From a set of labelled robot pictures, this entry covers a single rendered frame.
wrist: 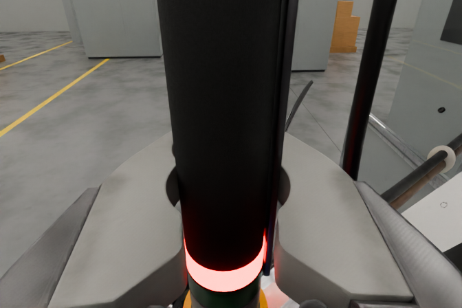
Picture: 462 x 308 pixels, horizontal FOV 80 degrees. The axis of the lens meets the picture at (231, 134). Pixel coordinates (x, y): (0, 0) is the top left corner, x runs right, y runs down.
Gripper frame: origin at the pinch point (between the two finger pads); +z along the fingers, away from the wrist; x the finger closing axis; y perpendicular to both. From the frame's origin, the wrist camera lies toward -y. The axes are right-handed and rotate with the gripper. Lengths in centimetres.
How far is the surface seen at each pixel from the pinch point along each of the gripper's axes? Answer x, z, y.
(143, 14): -177, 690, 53
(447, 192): 35.1, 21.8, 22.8
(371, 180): 70, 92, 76
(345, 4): 313, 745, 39
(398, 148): 71, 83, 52
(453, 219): 33.6, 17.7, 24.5
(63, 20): -618, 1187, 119
